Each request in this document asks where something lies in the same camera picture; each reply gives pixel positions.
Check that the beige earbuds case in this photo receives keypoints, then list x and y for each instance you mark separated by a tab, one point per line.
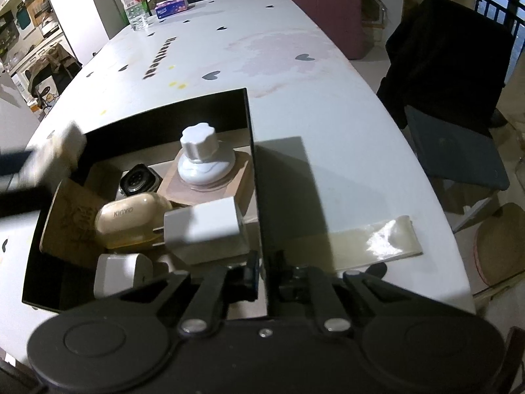
129	224

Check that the black cardboard box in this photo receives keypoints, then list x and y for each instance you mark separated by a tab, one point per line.
151	138

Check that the round brown stool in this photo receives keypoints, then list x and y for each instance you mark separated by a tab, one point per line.
499	245

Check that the large white charger block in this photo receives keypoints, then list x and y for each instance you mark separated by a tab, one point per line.
211	231

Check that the small white plug charger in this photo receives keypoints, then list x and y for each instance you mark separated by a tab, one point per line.
116	273

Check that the carved wooden coaster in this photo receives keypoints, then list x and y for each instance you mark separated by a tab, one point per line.
69	232

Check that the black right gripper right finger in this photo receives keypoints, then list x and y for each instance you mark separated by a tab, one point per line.
304	292

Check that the white suction knob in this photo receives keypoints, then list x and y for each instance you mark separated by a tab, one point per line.
204	160

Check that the white round tape tin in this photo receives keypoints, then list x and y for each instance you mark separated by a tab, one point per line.
52	162

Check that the square wooden coaster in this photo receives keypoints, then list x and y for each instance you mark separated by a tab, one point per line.
239	184

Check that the black office chair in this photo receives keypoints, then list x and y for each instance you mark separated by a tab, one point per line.
447	72

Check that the clear water bottle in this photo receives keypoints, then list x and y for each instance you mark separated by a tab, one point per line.
137	13

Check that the black chair with bag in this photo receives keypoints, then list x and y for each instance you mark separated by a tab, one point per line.
56	63

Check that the clear tape strip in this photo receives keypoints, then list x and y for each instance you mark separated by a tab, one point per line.
360	247

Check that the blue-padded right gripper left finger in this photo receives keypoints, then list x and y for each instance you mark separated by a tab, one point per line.
24	200

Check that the blue tissue pack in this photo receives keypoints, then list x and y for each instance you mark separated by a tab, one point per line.
169	8

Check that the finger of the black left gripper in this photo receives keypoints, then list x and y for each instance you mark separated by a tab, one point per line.
220	287

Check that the black smartwatch body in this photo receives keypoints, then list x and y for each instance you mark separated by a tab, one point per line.
140	179

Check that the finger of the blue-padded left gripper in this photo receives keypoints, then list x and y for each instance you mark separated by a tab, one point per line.
12	162

